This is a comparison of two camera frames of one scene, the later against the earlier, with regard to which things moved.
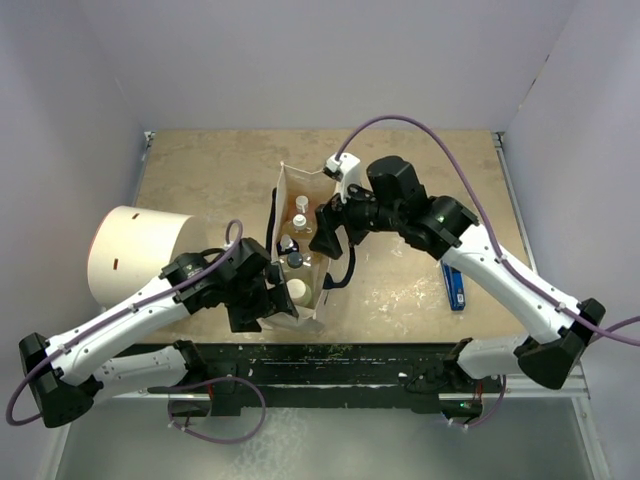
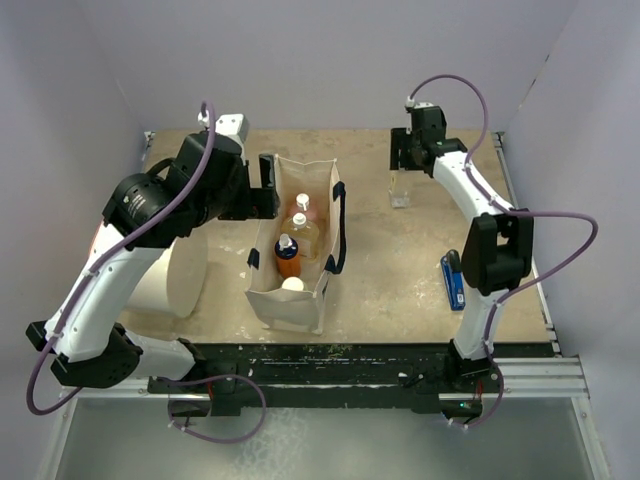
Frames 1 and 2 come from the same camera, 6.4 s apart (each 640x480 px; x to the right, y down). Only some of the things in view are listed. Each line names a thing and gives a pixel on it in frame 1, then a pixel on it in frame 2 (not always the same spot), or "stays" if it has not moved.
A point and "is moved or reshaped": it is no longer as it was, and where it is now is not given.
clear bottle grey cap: x=296 y=259 is moved or reshaped
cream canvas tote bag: x=293 y=212 is moved or reshaped
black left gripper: x=244 y=320 → x=256 y=202
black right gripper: x=326 y=240 → x=400 y=140
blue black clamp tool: x=455 y=286 stays
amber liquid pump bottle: x=300 y=228 stays
